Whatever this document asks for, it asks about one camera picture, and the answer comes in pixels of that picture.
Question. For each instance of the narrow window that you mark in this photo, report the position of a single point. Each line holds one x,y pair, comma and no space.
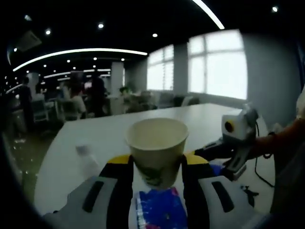
160,69

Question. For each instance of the clear bottle red label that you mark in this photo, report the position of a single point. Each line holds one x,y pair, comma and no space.
89,159

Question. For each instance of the blue wipes packet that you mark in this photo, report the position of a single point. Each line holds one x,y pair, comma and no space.
159,210

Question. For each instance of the small black object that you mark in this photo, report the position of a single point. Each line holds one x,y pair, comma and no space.
249,193

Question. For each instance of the curved ceiling light strip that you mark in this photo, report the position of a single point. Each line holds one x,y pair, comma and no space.
83,50

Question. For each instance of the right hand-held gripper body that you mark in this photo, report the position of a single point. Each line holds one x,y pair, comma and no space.
243,126

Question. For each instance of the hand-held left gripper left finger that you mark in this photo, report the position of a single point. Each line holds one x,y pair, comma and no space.
95,202

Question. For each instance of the cream paper cup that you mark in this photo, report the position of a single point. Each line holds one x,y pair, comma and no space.
157,162

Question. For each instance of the green potted plant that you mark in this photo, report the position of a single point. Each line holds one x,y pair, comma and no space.
125,90

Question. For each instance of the white table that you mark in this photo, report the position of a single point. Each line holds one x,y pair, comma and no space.
95,133

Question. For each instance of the ceiling air conditioner unit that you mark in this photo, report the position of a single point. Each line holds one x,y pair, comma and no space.
29,40

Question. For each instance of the wide window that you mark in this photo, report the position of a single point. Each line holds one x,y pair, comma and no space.
219,66

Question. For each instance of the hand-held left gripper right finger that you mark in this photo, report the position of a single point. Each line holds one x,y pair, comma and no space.
205,198

